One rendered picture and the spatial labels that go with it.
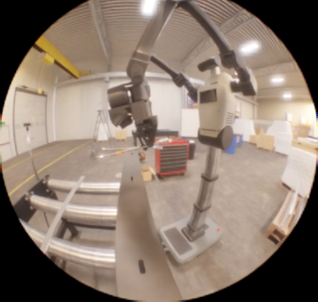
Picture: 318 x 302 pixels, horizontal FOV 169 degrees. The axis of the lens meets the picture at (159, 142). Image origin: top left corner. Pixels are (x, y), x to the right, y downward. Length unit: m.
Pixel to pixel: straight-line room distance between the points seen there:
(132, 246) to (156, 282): 0.09
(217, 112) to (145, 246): 0.63
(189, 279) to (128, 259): 1.22
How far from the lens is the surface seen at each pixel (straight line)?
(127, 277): 0.22
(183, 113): 4.71
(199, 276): 1.45
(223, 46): 0.56
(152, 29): 0.41
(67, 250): 0.61
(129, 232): 0.26
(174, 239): 1.27
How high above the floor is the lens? 1.38
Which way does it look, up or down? 11 degrees down
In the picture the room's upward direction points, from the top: straight up
